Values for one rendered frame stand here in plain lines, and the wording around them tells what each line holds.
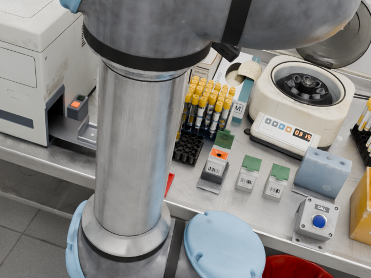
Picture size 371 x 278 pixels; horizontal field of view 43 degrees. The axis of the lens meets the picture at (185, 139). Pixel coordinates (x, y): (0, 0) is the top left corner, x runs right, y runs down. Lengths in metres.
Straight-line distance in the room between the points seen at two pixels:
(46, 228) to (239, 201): 1.17
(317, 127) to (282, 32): 0.84
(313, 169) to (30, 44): 0.65
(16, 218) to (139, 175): 1.63
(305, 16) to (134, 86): 0.16
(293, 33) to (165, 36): 0.10
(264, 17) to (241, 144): 0.85
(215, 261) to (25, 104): 0.60
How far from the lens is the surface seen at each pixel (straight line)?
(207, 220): 0.65
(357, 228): 1.06
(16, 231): 2.06
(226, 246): 0.63
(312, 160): 1.06
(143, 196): 0.52
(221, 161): 1.02
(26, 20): 0.96
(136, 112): 0.43
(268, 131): 1.18
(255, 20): 0.35
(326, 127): 1.19
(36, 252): 1.99
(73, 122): 1.11
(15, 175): 1.89
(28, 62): 0.98
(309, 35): 0.38
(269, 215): 1.04
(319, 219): 0.98
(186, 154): 1.09
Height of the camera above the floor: 1.64
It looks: 41 degrees down
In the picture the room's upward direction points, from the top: 12 degrees clockwise
